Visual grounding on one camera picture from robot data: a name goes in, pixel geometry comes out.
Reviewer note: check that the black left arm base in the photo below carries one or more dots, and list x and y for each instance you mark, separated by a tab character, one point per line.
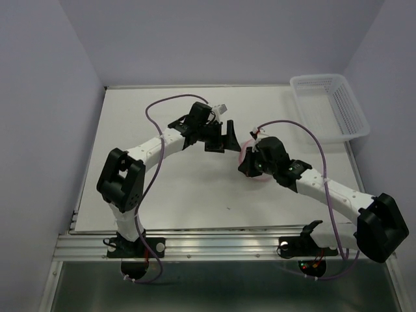
119	248

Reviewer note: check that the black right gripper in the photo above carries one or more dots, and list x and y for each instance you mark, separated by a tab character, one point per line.
246	167

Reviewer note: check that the white perforated plastic basket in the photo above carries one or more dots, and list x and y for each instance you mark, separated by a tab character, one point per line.
328	107

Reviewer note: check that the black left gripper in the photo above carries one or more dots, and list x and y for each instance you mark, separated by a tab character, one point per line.
227	141

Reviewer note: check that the white mesh laundry bag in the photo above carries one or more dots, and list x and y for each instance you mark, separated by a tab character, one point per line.
249	143

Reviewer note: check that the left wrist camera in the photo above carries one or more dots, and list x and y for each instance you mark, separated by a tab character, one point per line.
219	109

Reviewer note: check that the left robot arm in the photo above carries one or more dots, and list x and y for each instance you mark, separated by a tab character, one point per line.
121	182

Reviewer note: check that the aluminium mounting rail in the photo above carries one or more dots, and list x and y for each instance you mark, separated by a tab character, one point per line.
217	244

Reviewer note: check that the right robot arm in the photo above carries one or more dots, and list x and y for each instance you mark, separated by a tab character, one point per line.
376	226

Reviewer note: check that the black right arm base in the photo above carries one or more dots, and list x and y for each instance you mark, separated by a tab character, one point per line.
303	245

